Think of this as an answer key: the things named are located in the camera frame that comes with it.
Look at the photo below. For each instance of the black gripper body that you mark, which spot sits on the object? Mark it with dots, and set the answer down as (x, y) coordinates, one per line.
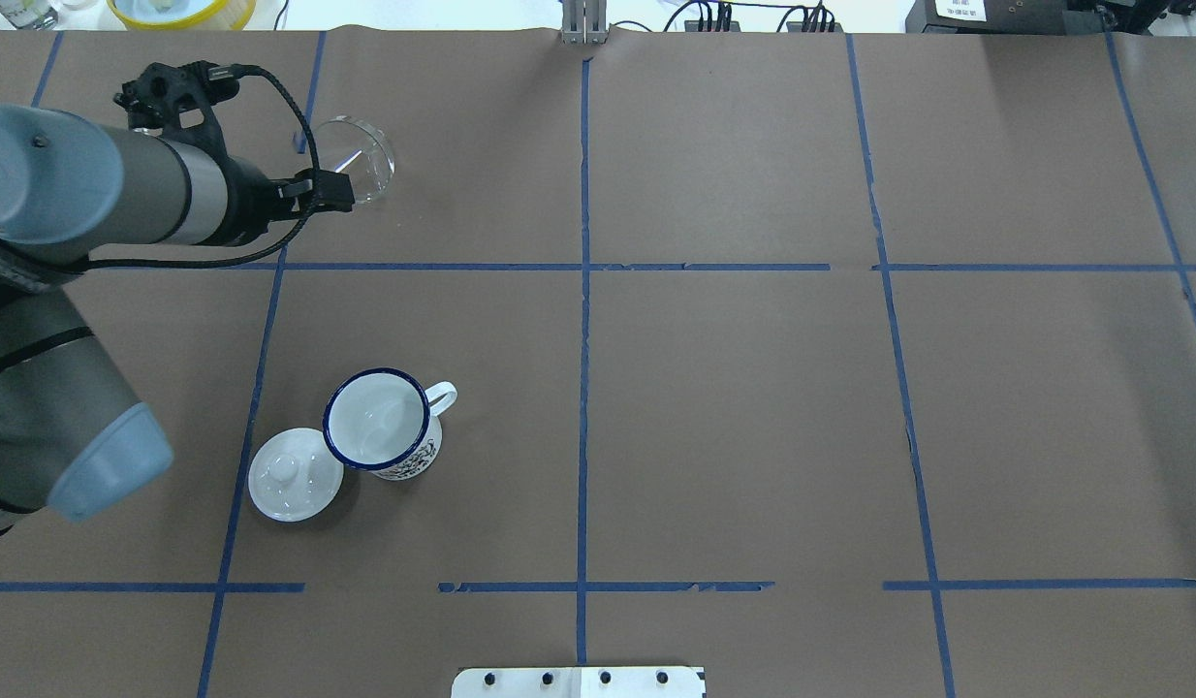
(244, 202)

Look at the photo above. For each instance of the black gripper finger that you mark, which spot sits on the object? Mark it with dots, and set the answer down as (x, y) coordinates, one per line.
(319, 191)

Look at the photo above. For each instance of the white ceramic lid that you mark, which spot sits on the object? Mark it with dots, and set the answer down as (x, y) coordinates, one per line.
(294, 476)

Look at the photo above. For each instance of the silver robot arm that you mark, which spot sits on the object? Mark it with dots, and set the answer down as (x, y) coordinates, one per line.
(74, 435)

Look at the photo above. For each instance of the yellow rimmed bowl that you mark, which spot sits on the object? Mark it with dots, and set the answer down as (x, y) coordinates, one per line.
(183, 15)

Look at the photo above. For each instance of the white patterned mug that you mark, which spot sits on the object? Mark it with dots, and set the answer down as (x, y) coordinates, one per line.
(384, 422)

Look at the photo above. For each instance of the clear plastic bottle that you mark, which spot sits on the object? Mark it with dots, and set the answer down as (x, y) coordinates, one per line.
(37, 15)

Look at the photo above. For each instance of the far orange black adapter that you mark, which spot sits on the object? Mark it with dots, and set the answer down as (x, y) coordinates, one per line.
(706, 17)

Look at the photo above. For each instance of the orange black adapter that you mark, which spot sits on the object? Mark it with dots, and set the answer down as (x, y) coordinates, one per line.
(706, 17)
(815, 19)

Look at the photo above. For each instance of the near orange black adapter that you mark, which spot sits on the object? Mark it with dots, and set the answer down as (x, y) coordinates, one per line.
(815, 19)

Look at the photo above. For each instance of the black computer box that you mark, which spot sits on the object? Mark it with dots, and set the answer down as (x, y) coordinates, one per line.
(1044, 18)

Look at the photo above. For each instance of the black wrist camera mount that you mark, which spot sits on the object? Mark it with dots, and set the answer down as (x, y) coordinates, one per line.
(177, 102)

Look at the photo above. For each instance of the aluminium frame post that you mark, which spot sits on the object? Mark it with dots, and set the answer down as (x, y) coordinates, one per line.
(584, 22)

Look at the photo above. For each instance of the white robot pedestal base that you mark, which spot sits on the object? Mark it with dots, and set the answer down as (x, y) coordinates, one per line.
(581, 681)

